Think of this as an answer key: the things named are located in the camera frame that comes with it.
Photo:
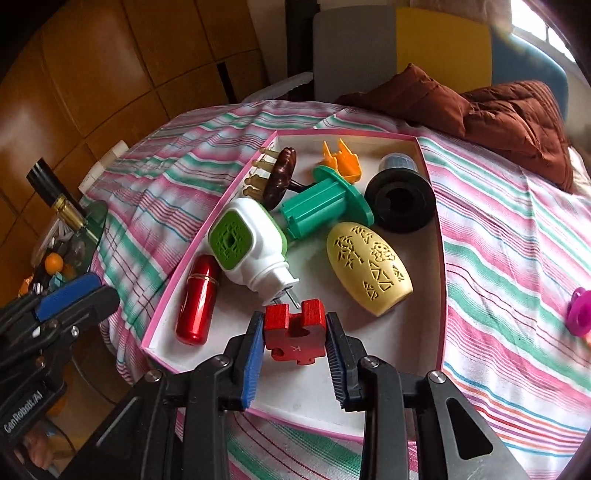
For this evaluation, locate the black cylindrical container clear cap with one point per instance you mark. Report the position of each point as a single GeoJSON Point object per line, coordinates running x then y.
{"type": "Point", "coordinates": [415, 203]}

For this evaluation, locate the red wooden puzzle block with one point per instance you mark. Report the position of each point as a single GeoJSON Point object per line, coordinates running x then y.
{"type": "Point", "coordinates": [295, 332]}

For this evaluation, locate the window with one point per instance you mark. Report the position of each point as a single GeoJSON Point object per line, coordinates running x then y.
{"type": "Point", "coordinates": [549, 37]}

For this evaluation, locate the purple oval plastic piece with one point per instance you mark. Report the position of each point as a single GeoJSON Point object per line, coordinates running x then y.
{"type": "Point", "coordinates": [581, 314]}

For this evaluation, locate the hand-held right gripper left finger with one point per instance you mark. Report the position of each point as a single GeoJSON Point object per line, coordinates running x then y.
{"type": "Point", "coordinates": [249, 364]}

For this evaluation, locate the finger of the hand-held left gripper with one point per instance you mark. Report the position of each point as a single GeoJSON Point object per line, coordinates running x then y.
{"type": "Point", "coordinates": [92, 307]}
{"type": "Point", "coordinates": [64, 295]}

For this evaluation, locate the yellow egg-shaped perforated diffuser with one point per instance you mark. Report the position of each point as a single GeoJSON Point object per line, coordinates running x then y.
{"type": "Point", "coordinates": [369, 272]}

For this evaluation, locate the green plastic holder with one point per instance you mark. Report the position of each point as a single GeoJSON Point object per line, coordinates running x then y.
{"type": "Point", "coordinates": [318, 207]}

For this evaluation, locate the pale pink pillow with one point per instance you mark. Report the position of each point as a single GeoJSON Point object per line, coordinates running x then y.
{"type": "Point", "coordinates": [579, 161]}

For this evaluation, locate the wooden wardrobe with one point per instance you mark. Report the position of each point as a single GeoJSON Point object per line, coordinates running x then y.
{"type": "Point", "coordinates": [115, 69]}

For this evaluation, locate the grey yellow blue headboard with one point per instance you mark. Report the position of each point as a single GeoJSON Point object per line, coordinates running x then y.
{"type": "Point", "coordinates": [438, 41]}

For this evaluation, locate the brown massager brush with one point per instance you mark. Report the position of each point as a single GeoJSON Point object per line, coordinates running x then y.
{"type": "Point", "coordinates": [279, 175]}

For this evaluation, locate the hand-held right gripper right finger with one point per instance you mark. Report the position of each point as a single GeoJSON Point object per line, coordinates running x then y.
{"type": "Point", "coordinates": [339, 364]}

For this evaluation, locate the white green plug-in device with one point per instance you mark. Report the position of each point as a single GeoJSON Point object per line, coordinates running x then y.
{"type": "Point", "coordinates": [258, 258]}

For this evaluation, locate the white bed frame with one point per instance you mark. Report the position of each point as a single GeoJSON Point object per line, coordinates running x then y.
{"type": "Point", "coordinates": [286, 85]}

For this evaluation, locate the person's left hand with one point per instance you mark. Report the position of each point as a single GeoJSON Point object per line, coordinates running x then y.
{"type": "Point", "coordinates": [39, 450]}

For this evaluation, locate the orange hair claw clip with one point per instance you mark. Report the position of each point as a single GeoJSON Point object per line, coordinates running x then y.
{"type": "Point", "coordinates": [346, 164]}

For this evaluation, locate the orange fruit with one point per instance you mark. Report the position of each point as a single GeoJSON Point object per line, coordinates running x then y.
{"type": "Point", "coordinates": [54, 262]}
{"type": "Point", "coordinates": [69, 271]}

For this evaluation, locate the pink-rimmed white tray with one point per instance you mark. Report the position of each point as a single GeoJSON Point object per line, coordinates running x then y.
{"type": "Point", "coordinates": [406, 332]}

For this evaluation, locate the green glass side table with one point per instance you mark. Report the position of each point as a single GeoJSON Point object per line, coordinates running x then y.
{"type": "Point", "coordinates": [94, 217]}

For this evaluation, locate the red metal cylinder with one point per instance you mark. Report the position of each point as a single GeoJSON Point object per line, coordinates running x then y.
{"type": "Point", "coordinates": [196, 304]}

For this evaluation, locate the black gold bottle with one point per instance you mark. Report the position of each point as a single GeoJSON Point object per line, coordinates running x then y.
{"type": "Point", "coordinates": [51, 189]}

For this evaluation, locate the brown quilted duvet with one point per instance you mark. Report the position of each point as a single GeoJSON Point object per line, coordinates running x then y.
{"type": "Point", "coordinates": [508, 120]}

